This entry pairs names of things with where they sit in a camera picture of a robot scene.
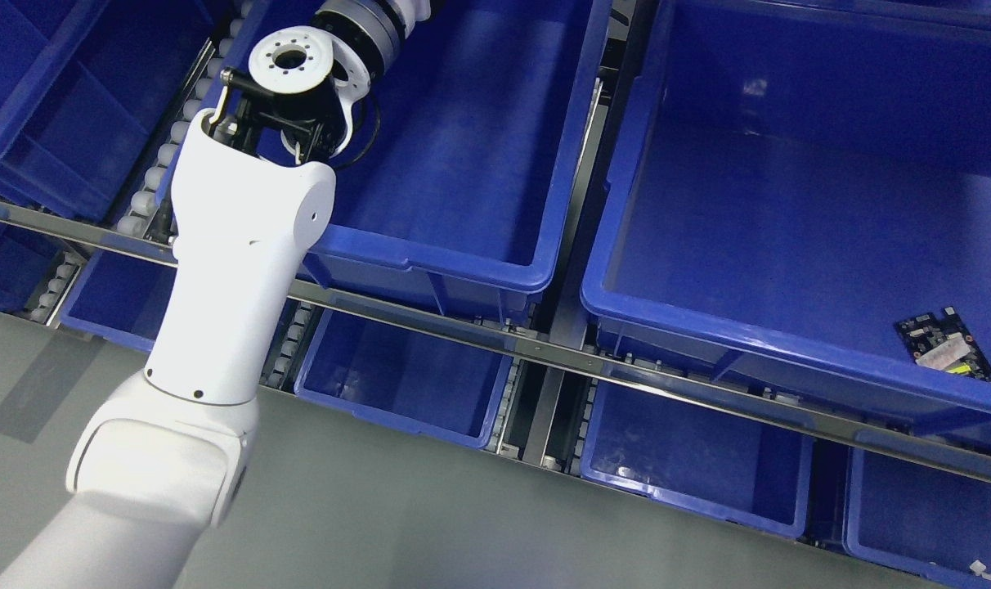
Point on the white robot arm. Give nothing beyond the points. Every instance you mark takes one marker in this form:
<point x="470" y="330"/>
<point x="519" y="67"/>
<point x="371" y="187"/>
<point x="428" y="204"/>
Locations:
<point x="163" y="458"/>

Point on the metal shelf rack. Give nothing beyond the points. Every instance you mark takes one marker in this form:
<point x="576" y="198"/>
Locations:
<point x="967" y="405"/>

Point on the blue plastic bin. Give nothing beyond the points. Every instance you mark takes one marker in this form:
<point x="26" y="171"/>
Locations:
<point x="24" y="258"/>
<point x="804" y="176"/>
<point x="404" y="380"/>
<point x="920" y="520"/>
<point x="83" y="85"/>
<point x="458" y="205"/>
<point x="699" y="460"/>
<point x="120" y="298"/>

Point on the black circuit board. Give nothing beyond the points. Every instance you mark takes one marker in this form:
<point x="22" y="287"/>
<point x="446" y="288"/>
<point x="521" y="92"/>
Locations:
<point x="942" y="342"/>

